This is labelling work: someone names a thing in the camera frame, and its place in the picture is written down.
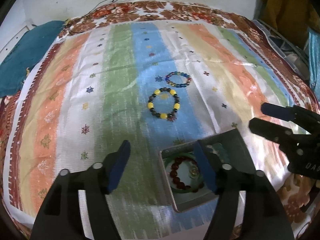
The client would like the silver ring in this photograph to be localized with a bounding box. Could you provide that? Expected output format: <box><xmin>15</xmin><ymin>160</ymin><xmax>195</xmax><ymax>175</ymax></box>
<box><xmin>188</xmin><ymin>166</ymin><xmax>201</xmax><ymax>179</ymax></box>

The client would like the dark red bead bracelet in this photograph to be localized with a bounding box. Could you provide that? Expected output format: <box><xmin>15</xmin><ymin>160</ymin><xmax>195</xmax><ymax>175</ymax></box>
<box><xmin>168</xmin><ymin>155</ymin><xmax>201</xmax><ymax>192</ymax></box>

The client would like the green jade bangle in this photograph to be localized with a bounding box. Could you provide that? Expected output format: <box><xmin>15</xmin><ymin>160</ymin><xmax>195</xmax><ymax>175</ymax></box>
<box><xmin>164</xmin><ymin>152</ymin><xmax>204</xmax><ymax>194</ymax></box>

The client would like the yellow black bead bracelet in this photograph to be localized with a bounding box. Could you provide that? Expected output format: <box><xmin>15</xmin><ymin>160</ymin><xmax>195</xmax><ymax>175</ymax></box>
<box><xmin>147</xmin><ymin>87</ymin><xmax>181</xmax><ymax>120</ymax></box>

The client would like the multicolour glass bead bracelet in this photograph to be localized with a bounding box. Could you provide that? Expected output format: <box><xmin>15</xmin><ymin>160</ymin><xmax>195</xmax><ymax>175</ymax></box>
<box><xmin>165</xmin><ymin>71</ymin><xmax>193</xmax><ymax>88</ymax></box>

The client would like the floral brown bedsheet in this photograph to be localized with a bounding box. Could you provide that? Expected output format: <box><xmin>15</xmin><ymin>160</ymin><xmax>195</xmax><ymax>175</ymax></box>
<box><xmin>0</xmin><ymin>0</ymin><xmax>320</xmax><ymax>240</ymax></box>

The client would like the metal tin box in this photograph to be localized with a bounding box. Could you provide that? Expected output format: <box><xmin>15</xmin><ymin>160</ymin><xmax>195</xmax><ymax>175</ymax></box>
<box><xmin>159</xmin><ymin>128</ymin><xmax>255</xmax><ymax>213</ymax></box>

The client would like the blue dotted fabric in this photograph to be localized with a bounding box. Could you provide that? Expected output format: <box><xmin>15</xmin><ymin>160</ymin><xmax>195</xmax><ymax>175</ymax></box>
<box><xmin>308</xmin><ymin>28</ymin><xmax>320</xmax><ymax>100</ymax></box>

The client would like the mustard yellow garment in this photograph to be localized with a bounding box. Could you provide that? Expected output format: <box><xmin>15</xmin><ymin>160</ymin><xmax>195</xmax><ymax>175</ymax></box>
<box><xmin>258</xmin><ymin>0</ymin><xmax>319</xmax><ymax>49</ymax></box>

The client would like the striped colourful cloth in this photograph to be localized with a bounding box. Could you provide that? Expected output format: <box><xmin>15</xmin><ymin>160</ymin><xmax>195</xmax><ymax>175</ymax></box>
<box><xmin>2</xmin><ymin>19</ymin><xmax>311</xmax><ymax>240</ymax></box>

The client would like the teal pillow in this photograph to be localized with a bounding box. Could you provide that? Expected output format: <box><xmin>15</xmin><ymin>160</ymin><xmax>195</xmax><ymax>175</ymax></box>
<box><xmin>0</xmin><ymin>21</ymin><xmax>64</xmax><ymax>97</ymax></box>

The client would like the white headboard panel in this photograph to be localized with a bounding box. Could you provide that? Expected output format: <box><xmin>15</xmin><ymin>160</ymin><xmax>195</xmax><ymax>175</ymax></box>
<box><xmin>1</xmin><ymin>20</ymin><xmax>36</xmax><ymax>62</ymax></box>

